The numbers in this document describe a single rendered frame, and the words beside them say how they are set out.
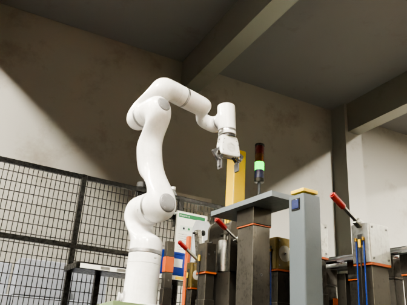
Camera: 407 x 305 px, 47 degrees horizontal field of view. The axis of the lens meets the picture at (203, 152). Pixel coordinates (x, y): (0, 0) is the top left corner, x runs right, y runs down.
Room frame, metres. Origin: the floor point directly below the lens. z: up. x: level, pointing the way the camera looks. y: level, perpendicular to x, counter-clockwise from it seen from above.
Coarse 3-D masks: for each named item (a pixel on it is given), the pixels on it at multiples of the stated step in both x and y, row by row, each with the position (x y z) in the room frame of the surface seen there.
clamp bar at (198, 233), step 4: (196, 232) 2.31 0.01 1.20; (200, 232) 2.31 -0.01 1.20; (204, 232) 2.33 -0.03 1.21; (196, 236) 2.32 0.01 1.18; (200, 236) 2.31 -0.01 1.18; (196, 240) 2.32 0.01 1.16; (200, 240) 2.31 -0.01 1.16; (196, 244) 2.33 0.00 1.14; (196, 248) 2.33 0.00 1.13; (196, 252) 2.33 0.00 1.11
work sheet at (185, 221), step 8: (176, 216) 2.87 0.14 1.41; (184, 216) 2.90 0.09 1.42; (192, 216) 2.93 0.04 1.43; (200, 216) 2.96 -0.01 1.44; (176, 224) 2.87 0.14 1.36; (184, 224) 2.90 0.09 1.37; (192, 224) 2.93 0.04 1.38; (176, 232) 2.88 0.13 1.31; (184, 232) 2.90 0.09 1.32; (176, 240) 2.88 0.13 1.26; (184, 240) 2.91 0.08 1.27; (176, 248) 2.88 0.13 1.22
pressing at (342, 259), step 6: (402, 246) 1.40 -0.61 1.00; (390, 252) 1.43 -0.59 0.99; (396, 252) 1.48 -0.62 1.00; (402, 252) 1.47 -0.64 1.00; (330, 258) 1.65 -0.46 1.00; (336, 258) 1.62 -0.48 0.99; (342, 258) 1.60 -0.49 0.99; (348, 258) 1.58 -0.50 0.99; (336, 264) 1.77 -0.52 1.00; (342, 264) 1.77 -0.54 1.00; (342, 270) 1.85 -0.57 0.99
